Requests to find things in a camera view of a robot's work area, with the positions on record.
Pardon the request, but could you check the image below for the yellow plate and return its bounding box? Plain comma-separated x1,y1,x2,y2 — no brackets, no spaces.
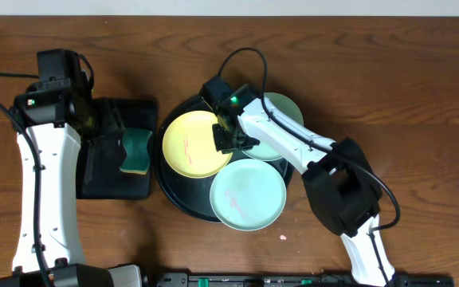
162,111,233,179

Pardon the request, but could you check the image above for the green yellow sponge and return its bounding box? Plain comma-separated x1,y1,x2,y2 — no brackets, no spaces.
120,128,152,175

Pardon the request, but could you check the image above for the light green plate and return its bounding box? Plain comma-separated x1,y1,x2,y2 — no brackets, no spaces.
210,159,287,231
243,92,304,161

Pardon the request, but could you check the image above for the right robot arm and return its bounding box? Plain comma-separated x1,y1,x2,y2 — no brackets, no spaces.
200,84,395,286

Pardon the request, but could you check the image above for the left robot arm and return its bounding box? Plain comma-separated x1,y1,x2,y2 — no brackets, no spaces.
0,92,143,286

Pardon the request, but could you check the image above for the rectangular black tray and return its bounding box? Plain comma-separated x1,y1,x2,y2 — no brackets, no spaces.
76,99,157,200

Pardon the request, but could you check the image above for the round black tray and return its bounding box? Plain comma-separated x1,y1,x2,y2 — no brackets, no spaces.
153,90,296,223

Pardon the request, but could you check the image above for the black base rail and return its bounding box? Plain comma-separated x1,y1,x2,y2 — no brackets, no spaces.
155,273,455,287

